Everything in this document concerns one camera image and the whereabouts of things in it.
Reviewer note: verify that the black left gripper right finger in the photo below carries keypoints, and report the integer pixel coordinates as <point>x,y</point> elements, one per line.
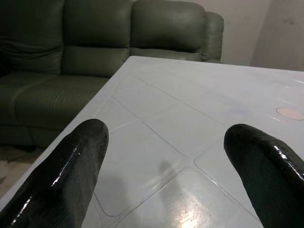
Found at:
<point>270,175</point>

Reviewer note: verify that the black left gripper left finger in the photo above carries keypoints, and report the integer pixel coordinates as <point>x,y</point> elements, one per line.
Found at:
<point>61,180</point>

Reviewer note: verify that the round pink table cap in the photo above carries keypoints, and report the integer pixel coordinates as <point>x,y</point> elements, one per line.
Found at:
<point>289,113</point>

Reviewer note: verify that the green leather sofa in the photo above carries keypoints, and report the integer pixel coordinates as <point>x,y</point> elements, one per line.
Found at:
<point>95,31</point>

